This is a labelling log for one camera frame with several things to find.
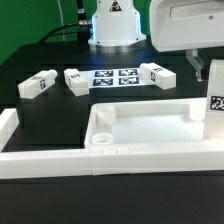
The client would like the fiducial marker sheet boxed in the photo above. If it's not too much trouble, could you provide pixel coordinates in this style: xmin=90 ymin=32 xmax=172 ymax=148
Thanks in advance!
xmin=81 ymin=68 xmax=141 ymax=88

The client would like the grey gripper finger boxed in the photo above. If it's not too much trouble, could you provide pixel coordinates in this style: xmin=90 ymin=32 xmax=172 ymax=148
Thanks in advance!
xmin=186 ymin=49 xmax=204 ymax=81

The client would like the white desk top tray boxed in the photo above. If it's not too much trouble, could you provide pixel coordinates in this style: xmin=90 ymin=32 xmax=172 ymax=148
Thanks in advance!
xmin=84 ymin=98 xmax=224 ymax=151

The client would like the white cable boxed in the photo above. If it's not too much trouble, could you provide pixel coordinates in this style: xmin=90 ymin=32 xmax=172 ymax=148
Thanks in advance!
xmin=57 ymin=0 xmax=66 ymax=42

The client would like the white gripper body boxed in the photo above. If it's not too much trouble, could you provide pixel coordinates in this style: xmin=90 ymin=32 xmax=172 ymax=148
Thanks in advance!
xmin=149 ymin=0 xmax=224 ymax=52

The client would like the white obstacle fence frame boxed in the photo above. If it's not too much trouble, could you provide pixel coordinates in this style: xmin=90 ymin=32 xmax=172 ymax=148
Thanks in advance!
xmin=0 ymin=108 xmax=224 ymax=179

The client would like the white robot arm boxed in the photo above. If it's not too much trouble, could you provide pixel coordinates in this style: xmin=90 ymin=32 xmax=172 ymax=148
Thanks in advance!
xmin=88 ymin=0 xmax=224 ymax=78

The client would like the black cable bundle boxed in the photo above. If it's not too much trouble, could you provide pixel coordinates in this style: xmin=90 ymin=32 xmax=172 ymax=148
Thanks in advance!
xmin=38 ymin=19 xmax=93 ymax=44

